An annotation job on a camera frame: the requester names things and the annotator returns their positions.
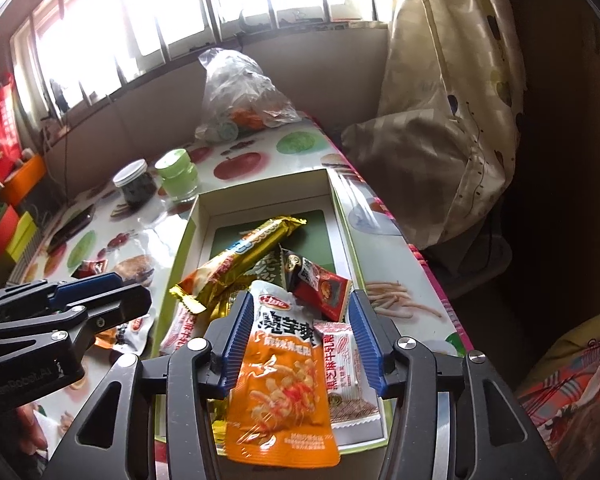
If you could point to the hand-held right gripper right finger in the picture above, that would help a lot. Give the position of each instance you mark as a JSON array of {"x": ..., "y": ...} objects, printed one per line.
[{"x": 367, "y": 345}]

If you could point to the green jar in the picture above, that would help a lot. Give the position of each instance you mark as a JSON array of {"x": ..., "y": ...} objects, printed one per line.
[{"x": 177, "y": 177}]

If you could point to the window with metal bars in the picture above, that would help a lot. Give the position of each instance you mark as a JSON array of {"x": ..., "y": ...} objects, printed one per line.
[{"x": 180, "y": 10}]

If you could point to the long gold snack bar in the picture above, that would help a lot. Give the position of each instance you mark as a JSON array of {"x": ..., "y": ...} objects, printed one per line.
[{"x": 245, "y": 255}]

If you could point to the fruit print tablecloth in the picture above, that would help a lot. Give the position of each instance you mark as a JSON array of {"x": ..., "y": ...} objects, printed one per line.
[{"x": 380, "y": 240}]

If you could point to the gold foil packet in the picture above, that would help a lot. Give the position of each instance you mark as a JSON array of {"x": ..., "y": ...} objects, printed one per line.
[{"x": 225, "y": 305}]

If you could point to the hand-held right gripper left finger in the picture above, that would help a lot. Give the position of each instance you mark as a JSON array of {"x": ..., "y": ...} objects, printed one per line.
[{"x": 240, "y": 340}]

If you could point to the orange box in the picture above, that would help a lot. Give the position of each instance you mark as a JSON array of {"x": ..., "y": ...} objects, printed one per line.
[{"x": 25, "y": 182}]

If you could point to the clear white snack packet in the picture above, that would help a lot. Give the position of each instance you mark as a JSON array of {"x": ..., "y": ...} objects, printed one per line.
[{"x": 135, "y": 332}]

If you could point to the colourful patterned blanket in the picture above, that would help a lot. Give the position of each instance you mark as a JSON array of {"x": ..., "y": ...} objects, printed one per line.
[{"x": 575, "y": 400}]

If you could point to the black smartphone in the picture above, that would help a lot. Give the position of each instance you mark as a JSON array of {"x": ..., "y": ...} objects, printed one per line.
[{"x": 70, "y": 230}]

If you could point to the floral curtain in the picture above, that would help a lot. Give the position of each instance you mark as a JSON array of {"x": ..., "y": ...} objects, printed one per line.
[{"x": 445, "y": 110}]

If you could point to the black red snack packet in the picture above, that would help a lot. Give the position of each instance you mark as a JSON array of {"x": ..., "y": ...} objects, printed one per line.
[
  {"x": 92, "y": 267},
  {"x": 325, "y": 290}
]

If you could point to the red paper bag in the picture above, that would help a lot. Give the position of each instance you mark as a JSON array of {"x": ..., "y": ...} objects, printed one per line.
[{"x": 0, "y": 130}]

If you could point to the clear plastic bag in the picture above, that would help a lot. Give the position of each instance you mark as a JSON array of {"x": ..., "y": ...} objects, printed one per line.
[{"x": 240, "y": 90}]

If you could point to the red white snack packet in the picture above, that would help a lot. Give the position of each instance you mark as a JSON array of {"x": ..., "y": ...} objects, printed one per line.
[
  {"x": 347, "y": 375},
  {"x": 180, "y": 330}
]

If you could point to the orange white snack packet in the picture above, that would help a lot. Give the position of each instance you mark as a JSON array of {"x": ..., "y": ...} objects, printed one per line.
[{"x": 275, "y": 385}]

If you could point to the lime green box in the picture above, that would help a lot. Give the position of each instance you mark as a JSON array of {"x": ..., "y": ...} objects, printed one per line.
[{"x": 22, "y": 237}]

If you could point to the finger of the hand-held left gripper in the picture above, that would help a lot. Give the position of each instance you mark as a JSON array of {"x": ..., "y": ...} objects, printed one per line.
[
  {"x": 85, "y": 287},
  {"x": 125, "y": 305}
]

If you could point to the green white cardboard box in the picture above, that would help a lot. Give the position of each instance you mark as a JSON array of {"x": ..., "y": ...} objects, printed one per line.
[{"x": 265, "y": 195}]

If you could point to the flat orange snack packet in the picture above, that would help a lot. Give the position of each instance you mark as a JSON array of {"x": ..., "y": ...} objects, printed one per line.
[{"x": 106, "y": 339}]

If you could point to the clear jar with white lid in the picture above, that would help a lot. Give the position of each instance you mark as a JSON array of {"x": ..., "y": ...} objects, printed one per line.
[{"x": 135, "y": 185}]

